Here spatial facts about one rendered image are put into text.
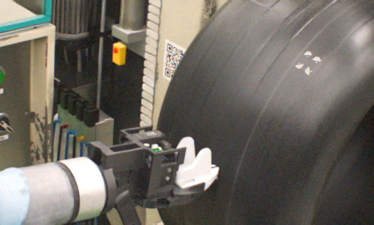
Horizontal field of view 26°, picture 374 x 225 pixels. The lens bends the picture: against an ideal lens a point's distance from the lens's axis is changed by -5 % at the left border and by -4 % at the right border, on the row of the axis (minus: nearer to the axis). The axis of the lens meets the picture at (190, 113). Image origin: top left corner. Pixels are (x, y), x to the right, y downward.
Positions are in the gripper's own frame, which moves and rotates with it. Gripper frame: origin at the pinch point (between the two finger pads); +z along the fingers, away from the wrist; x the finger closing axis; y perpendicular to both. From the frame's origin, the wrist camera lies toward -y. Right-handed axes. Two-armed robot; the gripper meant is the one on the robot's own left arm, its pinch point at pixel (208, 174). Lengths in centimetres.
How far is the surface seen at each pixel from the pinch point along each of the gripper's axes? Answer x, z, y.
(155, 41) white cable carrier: 40.3, 22.1, 3.4
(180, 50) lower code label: 32.0, 20.8, 4.8
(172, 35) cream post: 34.4, 20.7, 6.6
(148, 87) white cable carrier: 41.2, 23.2, -6.1
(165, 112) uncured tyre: 12.9, 2.1, 3.5
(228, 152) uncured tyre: -1.2, 1.6, 3.7
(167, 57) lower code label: 35.3, 21.1, 2.1
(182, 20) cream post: 32.1, 20.2, 10.2
